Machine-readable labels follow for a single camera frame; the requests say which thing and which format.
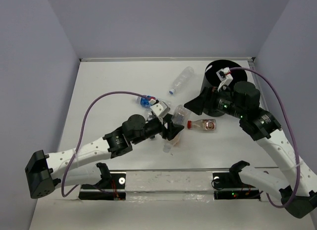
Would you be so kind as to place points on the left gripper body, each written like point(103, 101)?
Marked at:
point(153, 127)

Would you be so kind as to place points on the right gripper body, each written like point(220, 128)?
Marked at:
point(219, 102)

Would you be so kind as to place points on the clear crushed bottle white cap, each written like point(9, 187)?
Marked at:
point(180, 116)

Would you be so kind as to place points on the small bottle pepsi label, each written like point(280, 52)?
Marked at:
point(148, 116)

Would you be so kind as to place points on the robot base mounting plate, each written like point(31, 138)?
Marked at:
point(170, 186)

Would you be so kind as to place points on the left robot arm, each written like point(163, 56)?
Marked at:
point(47, 172)

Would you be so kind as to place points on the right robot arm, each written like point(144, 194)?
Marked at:
point(298, 191)

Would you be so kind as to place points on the black cylindrical bin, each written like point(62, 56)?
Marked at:
point(211, 79)

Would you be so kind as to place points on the orange juice bottle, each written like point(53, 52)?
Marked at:
point(175, 140)

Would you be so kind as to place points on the small bottle red cap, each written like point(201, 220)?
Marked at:
point(203, 125)

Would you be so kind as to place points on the clear bottle blue label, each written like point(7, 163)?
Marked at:
point(144, 101)

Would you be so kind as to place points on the clear bottle blue cap far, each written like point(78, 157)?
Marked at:
point(182, 80)

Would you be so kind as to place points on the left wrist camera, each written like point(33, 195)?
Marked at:
point(160, 109)

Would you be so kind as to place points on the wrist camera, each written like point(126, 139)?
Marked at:
point(225, 77)
point(160, 109)

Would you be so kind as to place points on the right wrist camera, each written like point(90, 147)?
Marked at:
point(225, 77)

